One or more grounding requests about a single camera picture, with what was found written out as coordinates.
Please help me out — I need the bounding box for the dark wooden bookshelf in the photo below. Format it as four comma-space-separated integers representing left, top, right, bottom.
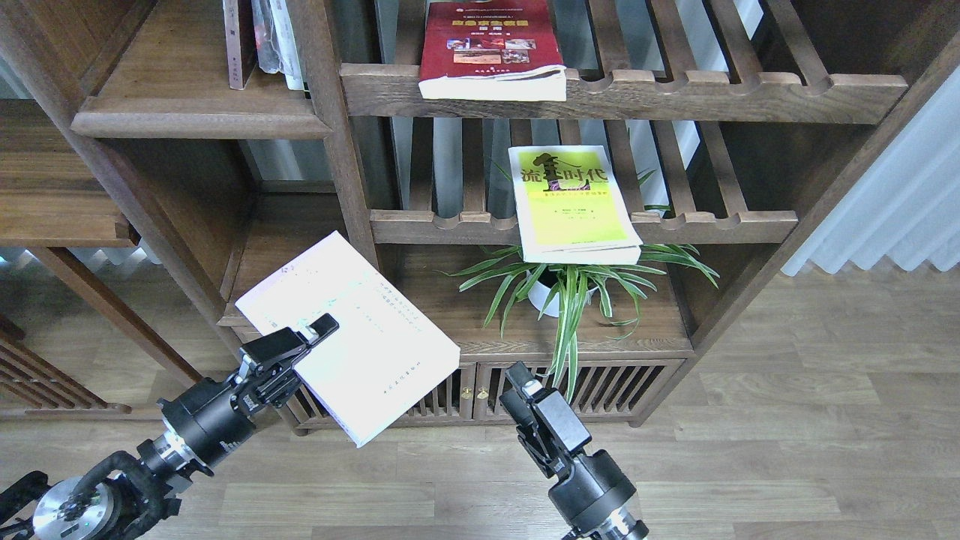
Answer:
2, 1, 958, 426

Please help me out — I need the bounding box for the plastic wrapped book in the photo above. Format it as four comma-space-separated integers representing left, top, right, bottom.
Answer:
251, 0, 284, 73

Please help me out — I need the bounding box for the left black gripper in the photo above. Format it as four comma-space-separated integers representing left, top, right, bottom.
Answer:
157, 313, 340, 476

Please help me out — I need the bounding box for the brown upright book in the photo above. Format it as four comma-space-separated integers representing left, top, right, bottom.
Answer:
222, 1, 257, 90

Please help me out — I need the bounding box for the red cover book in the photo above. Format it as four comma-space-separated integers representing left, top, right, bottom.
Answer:
418, 1, 567, 102

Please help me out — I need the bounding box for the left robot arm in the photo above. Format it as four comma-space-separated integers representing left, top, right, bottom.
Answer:
2, 313, 339, 539

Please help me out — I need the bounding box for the green spider plant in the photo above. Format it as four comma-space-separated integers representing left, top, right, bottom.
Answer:
456, 240, 718, 401

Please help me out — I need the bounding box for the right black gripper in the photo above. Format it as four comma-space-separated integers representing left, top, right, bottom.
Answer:
499, 362, 638, 537

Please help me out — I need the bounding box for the white lavender book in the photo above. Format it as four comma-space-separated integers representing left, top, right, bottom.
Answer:
235, 232, 460, 446

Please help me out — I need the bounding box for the white upright book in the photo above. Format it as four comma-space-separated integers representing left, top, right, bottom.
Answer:
269, 0, 307, 92

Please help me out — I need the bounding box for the yellow green book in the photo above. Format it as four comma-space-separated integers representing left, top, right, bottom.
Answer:
508, 145, 642, 266

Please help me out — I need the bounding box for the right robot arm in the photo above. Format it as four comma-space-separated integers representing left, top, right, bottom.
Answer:
499, 361, 649, 539

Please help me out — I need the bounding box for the white curtain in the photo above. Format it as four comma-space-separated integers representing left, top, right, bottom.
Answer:
782, 71, 959, 276

